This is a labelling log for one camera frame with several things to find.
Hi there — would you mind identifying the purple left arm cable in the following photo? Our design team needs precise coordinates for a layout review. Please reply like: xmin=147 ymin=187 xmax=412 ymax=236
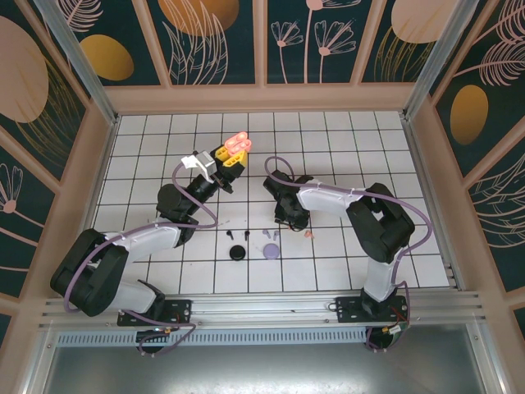
xmin=63 ymin=159 xmax=218 ymax=358

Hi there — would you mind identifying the orange charging case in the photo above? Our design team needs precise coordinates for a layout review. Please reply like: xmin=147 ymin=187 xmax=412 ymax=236
xmin=224 ymin=131 xmax=252 ymax=157

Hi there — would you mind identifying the aluminium mounting rail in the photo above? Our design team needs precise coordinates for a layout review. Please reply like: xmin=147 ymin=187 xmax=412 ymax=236
xmin=39 ymin=290 xmax=489 ymax=329

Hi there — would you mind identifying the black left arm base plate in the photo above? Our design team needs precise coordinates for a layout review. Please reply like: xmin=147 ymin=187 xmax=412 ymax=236
xmin=116 ymin=298 xmax=194 ymax=328

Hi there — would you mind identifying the slotted grey cable duct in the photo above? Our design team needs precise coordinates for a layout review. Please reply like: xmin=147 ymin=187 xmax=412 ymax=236
xmin=55 ymin=328 xmax=370 ymax=348

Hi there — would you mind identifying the aluminium frame post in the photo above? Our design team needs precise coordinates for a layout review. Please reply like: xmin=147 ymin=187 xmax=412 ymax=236
xmin=32 ymin=0 xmax=121 ymax=126
xmin=401 ymin=0 xmax=479 ymax=122

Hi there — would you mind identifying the grey metal sheet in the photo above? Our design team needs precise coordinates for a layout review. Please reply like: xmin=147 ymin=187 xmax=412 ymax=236
xmin=39 ymin=344 xmax=491 ymax=394

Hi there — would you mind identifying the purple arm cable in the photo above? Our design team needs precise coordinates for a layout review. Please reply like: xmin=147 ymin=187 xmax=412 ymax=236
xmin=264 ymin=155 xmax=432 ymax=354
xmin=63 ymin=159 xmax=218 ymax=358

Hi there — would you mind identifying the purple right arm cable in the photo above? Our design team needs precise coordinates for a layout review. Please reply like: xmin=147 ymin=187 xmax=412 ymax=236
xmin=264 ymin=155 xmax=432 ymax=354

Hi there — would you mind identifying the aluminium table side rail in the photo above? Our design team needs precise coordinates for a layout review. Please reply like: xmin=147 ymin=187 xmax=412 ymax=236
xmin=403 ymin=117 xmax=467 ymax=293
xmin=63 ymin=117 xmax=121 ymax=297

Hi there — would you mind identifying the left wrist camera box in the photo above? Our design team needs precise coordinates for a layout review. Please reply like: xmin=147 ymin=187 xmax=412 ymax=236
xmin=181 ymin=150 xmax=217 ymax=181

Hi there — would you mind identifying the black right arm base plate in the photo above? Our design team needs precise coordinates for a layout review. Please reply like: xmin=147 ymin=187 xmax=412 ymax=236
xmin=335 ymin=295 xmax=411 ymax=324

